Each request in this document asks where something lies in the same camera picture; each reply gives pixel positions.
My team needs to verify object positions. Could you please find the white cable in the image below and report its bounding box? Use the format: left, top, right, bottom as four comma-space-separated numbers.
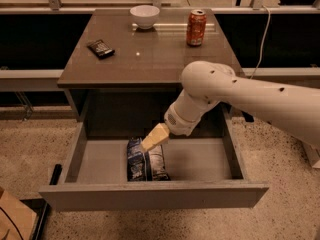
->
249, 5, 272, 80

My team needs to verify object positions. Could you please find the blue chip bag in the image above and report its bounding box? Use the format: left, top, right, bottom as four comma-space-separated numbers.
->
126, 138, 170, 181

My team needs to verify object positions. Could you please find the black snack packet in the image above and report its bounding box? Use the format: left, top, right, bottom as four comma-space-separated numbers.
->
87, 39, 115, 60

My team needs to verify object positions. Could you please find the cardboard box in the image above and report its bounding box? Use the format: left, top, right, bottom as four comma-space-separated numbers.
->
0, 187, 37, 240
303, 143, 320, 169

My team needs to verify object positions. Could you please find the cardboard box right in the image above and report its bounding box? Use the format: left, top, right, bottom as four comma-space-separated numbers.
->
303, 143, 320, 169

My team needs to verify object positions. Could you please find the orange soda can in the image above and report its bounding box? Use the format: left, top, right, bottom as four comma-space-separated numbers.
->
186, 9, 207, 46

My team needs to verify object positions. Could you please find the grey cabinet with glossy top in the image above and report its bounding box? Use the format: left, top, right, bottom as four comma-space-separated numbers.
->
58, 8, 244, 139

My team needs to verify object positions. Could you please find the grey window rail bench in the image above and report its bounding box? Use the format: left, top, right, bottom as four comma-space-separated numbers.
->
0, 69, 63, 92

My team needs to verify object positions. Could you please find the black bar on floor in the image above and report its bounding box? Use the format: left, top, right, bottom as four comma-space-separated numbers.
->
50, 164, 62, 185

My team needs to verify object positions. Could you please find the cardboard box left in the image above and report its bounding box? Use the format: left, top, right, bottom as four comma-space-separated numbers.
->
0, 187, 37, 240

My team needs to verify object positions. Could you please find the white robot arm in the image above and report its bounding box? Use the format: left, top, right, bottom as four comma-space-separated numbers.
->
141, 61, 320, 151

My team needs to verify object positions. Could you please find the white bowl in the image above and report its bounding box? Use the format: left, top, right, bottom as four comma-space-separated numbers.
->
130, 5, 160, 29

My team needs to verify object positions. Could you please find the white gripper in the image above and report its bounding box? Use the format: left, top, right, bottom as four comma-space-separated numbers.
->
141, 90, 219, 152

